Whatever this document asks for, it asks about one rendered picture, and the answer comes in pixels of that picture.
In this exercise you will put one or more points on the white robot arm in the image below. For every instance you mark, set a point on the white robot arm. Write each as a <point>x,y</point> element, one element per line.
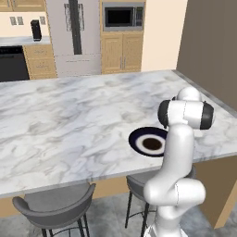
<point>178,160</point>

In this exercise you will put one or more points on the dark blue plate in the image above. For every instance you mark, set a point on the dark blue plate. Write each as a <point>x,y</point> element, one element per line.
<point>145,142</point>

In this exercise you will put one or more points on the wooden cupboard run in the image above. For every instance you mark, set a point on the wooden cupboard run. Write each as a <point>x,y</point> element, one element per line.
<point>122,52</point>

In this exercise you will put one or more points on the grey bar stool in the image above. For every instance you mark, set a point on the grey bar stool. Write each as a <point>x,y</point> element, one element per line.
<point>55,206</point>
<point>139,182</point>

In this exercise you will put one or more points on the white fridge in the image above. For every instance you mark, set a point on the white fridge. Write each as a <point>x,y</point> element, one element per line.
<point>74,37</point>

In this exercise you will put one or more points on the wooden drawer cabinet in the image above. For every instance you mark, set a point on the wooden drawer cabinet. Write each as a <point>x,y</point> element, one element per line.
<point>40,61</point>

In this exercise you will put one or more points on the silver microwave oven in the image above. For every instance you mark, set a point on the silver microwave oven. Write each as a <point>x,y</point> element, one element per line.
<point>123,16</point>

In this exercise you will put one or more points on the black dishwasher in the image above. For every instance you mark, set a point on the black dishwasher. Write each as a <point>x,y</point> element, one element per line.
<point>12,63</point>

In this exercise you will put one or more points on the black coffee machine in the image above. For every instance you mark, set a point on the black coffee machine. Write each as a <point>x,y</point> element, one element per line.
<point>36,30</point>

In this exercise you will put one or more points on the wooden wall cupboards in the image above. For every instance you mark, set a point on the wooden wall cupboards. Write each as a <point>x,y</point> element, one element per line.
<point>23,5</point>

